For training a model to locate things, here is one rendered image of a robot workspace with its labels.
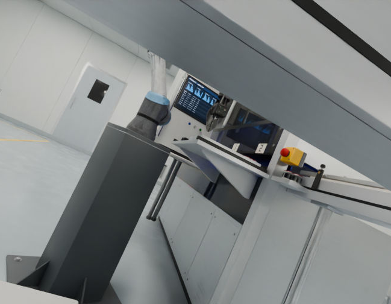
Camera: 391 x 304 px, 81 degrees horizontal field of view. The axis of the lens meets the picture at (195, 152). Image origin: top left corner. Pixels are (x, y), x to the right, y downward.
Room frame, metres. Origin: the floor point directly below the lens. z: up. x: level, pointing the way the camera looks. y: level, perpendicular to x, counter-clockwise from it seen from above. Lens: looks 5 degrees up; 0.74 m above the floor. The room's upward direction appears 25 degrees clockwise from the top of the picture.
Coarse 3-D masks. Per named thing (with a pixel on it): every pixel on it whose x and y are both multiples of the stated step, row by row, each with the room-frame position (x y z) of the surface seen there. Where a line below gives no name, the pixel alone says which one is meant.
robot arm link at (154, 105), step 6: (150, 96) 1.09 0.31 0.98; (156, 96) 1.08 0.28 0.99; (162, 96) 1.09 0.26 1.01; (144, 102) 1.10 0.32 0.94; (150, 102) 1.08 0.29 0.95; (156, 102) 1.08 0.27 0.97; (162, 102) 1.09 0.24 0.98; (168, 102) 1.13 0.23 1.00; (144, 108) 1.08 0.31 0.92; (150, 108) 1.08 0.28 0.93; (156, 108) 1.09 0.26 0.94; (162, 108) 1.11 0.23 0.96; (144, 114) 1.08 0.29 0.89; (150, 114) 1.08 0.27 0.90; (156, 114) 1.09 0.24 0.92; (162, 114) 1.13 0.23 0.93; (156, 120) 1.10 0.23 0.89
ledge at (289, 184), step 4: (272, 176) 1.09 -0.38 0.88; (276, 180) 1.05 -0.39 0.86; (280, 180) 1.02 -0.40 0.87; (284, 180) 1.00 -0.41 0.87; (288, 180) 0.98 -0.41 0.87; (280, 184) 1.10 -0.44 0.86; (284, 184) 1.03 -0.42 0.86; (288, 184) 0.97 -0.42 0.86; (292, 184) 0.97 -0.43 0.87; (296, 184) 0.98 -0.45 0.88; (292, 188) 1.05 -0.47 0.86; (296, 188) 0.98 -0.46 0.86; (300, 188) 0.98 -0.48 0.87; (304, 188) 0.99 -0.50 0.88; (304, 192) 1.00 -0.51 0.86
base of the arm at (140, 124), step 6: (138, 114) 1.10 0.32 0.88; (132, 120) 1.10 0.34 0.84; (138, 120) 1.08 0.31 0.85; (144, 120) 1.08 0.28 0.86; (150, 120) 1.09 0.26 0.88; (132, 126) 1.07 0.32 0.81; (138, 126) 1.08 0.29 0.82; (144, 126) 1.07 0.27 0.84; (150, 126) 1.09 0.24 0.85; (156, 126) 1.12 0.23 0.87; (138, 132) 1.06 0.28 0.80; (144, 132) 1.07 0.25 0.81; (150, 132) 1.09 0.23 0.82; (150, 138) 1.09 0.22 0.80
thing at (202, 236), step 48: (192, 192) 2.06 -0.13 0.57; (288, 192) 1.13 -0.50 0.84; (192, 240) 1.64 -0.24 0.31; (288, 240) 1.16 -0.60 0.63; (336, 240) 1.23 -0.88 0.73; (384, 240) 1.31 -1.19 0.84; (192, 288) 1.36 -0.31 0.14; (240, 288) 1.12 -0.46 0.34; (336, 288) 1.26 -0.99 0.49; (384, 288) 1.34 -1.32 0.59
